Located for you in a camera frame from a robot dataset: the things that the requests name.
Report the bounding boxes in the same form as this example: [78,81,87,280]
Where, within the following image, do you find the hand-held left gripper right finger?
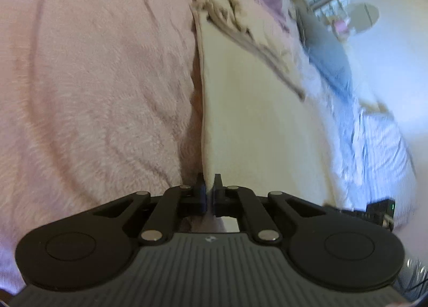
[213,173,326,245]

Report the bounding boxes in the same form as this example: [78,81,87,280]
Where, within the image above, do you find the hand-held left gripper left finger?
[94,173,206,245]

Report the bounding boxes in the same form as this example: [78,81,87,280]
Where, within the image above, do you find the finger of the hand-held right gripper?
[323,206,368,218]

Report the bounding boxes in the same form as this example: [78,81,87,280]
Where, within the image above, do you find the cream garment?
[190,0,357,225]

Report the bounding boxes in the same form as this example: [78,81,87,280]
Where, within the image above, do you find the striped blue pillow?
[354,110,419,231]

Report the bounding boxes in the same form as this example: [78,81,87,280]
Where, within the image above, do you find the light blue textured quilt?
[294,43,378,209]

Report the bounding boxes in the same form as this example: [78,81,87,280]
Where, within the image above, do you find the small plain blue pillow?
[299,9,355,100]

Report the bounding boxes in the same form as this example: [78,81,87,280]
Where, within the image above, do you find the pink fluffy blanket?
[0,0,292,294]

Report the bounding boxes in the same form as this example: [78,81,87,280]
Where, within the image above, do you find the round wall mirror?
[346,3,381,35]

